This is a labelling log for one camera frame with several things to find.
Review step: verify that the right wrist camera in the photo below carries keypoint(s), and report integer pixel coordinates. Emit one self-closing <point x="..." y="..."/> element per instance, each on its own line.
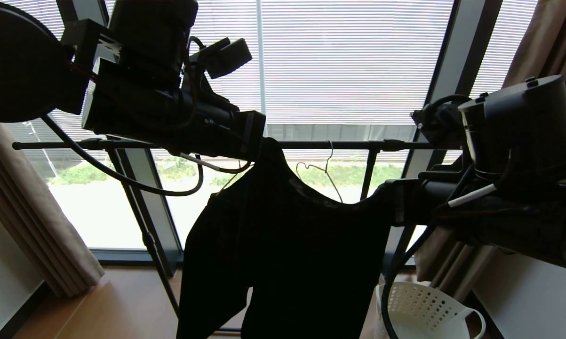
<point x="440" y="125"/>

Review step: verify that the white laundry basket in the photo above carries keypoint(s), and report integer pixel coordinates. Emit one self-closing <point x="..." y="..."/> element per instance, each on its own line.
<point x="419" y="310"/>

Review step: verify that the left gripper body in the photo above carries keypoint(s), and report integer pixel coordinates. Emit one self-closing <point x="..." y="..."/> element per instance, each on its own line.
<point x="217" y="127"/>

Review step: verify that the black clothes rack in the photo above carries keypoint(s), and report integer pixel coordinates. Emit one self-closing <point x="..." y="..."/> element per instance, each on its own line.
<point x="339" y="145"/>

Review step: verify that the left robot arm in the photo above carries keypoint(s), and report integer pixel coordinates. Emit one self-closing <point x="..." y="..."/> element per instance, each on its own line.
<point x="28" y="61"/>

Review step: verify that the window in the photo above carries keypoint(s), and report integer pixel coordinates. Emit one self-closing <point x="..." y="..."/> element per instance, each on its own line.
<point x="461" y="70"/>

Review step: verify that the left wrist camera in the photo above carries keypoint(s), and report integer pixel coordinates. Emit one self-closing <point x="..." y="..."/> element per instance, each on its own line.
<point x="226" y="56"/>

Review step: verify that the black garment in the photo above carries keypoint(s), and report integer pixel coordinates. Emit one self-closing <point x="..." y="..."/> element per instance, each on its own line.
<point x="301" y="259"/>

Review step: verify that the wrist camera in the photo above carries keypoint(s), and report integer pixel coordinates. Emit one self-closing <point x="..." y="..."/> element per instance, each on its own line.
<point x="226" y="56"/>
<point x="440" y="125"/>

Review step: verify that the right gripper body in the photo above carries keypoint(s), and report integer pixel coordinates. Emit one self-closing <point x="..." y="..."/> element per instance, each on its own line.
<point x="419" y="200"/>

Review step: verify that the brown curtain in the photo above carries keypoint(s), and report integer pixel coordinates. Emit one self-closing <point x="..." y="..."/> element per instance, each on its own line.
<point x="532" y="42"/>
<point x="38" y="226"/>

